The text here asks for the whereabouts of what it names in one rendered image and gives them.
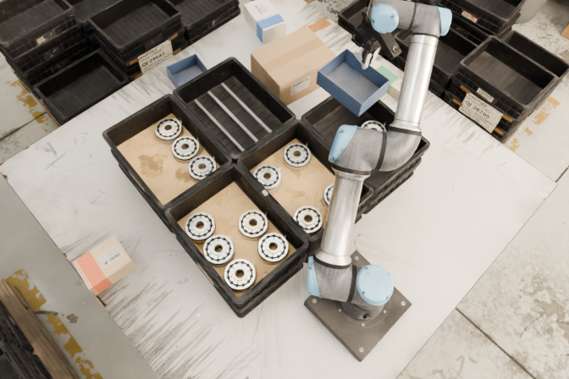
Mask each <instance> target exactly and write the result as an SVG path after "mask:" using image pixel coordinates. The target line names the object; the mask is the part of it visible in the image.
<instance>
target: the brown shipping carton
mask: <svg viewBox="0 0 569 379"><path fill-rule="evenodd" d="M334 57H336V55H335V54H334V53H333V52H332V51H331V50H330V49H329V48H328V47H327V46H326V45H325V44H324V43H323V42H322V41H321V40H320V39H319V38H318V37H317V36H316V35H315V34H314V33H313V32H312V31H311V30H310V29H309V28H308V27H307V26H305V27H303V28H301V29H299V30H296V31H294V32H292V33H290V34H289V35H287V36H284V37H282V38H280V39H278V40H277V41H274V42H272V43H270V44H268V45H266V46H265V47H261V48H259V49H257V50H256V51H254V52H251V73H253V74H254V75H255V76H256V77H257V78H258V79H259V80H260V81H261V82H262V83H263V84H264V85H265V86H266V87H267V88H268V89H270V90H271V91H272V92H273V93H274V94H275V95H276V96H277V97H278V98H279V99H280V100H281V101H282V102H283V103H284V104H285V105H286V106H288V105H290V104H291V103H292V102H295V101H297V100H299V99H301V98H302V97H304V96H306V95H308V94H310V93H311V92H313V91H315V90H317V89H319V88H320V86H319V85H317V84H316V82H317V75H318V70H319V69H320V68H322V67H323V66H324V65H325V64H326V63H327V62H329V61H330V60H331V59H333V58H334Z"/></svg>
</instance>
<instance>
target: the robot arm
mask: <svg viewBox="0 0 569 379"><path fill-rule="evenodd" d="M362 16H363V19H362V23H361V24H359V25H358V26H357V27H356V28H355V29H354V31H353V35H352V38H351V41H353V42H354V43H355V44H356V45H357V46H358V47H362V50H361V51H360V52H355V53H354V55H355V57H356V58H357V59H358V61H359V62H360V63H361V64H362V68H363V69H366V68H367V67H368V65H369V64H370V65H371V64H372V63H373V61H374V59H375V58H376V57H377V56H378V54H379V52H380V50H381V48H382V49H383V50H384V53H385V54H386V56H387V58H388V59H389V60H391V59H393V58H395V57H397V56H398V55H400V54H401V49H400V48H399V46H398V44H397V43H396V41H395V38H394V37H393V36H392V34H391V33H390V32H391V31H393V30H394V29H395V28H401V29H405V30H412V38H411V42H410V46H409V51H408V54H407V59H406V66H405V70H404V74H403V79H402V83H401V90H400V94H399V99H398V102H397V107H396V111H395V118H394V122H393V123H392V124H390V125H389V129H388V132H384V131H380V130H375V129H367V128H362V127H357V126H356V125H355V126H351V125H341V126H340V127H339V129H338V131H337V133H336V135H335V137H334V141H333V144H332V147H331V150H330V153H329V161H330V162H332V169H333V170H334V172H335V177H334V185H333V189H332V194H331V198H330V202H329V209H328V214H327V218H326V223H325V227H324V231H323V239H322V243H321V248H319V249H318V250H316V251H315V252H314V256H310V257H309V258H308V271H307V292H308V293H309V294H310V295H314V296H318V297H319V298H325V299H334V300H338V301H340V304H341V306H342V308H343V310H344V311H345V313H346V314H347V315H348V316H350V317H351V318H353V319H355V320H358V321H369V320H372V319H373V318H374V317H376V316H377V315H378V314H379V313H380V312H381V310H382V309H383V307H384V304H385V303H386V302H387V301H388V300H389V298H390V296H391V295H392V293H393V289H394V283H393V279H392V277H391V276H390V274H389V273H388V271H387V270H385V269H384V268H383V267H381V266H378V265H367V266H356V265H352V264H351V258H350V257H349V255H348V250H349V247H350V242H351V236H352V231H353V228H354V223H355V219H356V212H357V207H358V204H359V200H360V195H361V192H362V184H363V180H364V179H365V178H367V177H369V176H370V173H371V170H372V169H373V170H379V171H390V170H393V169H396V168H398V167H400V166H401V165H403V164H404V163H405V162H406V161H407V160H408V159H409V158H410V157H411V156H412V155H413V153H414V151H415V150H416V149H417V147H418V144H419V142H420V139H421V136H422V132H423V131H422V130H421V128H420V123H421V119H422V115H423V108H424V103H425V100H426V95H427V91H428V84H429V81H430V76H431V72H432V68H433V64H434V57H435V53H436V49H437V45H438V41H439V37H440V36H445V35H446V34H447V32H448V30H449V28H450V23H451V19H452V13H451V11H450V10H449V9H447V8H441V7H438V6H431V5H426V4H421V3H413V2H408V1H403V0H370V3H369V6H368V8H367V9H366V10H363V11H362ZM360 26H361V27H360ZM358 27H359V28H358ZM355 33H356V34H355ZM354 34H355V37H354V39H353V36H354Z"/></svg>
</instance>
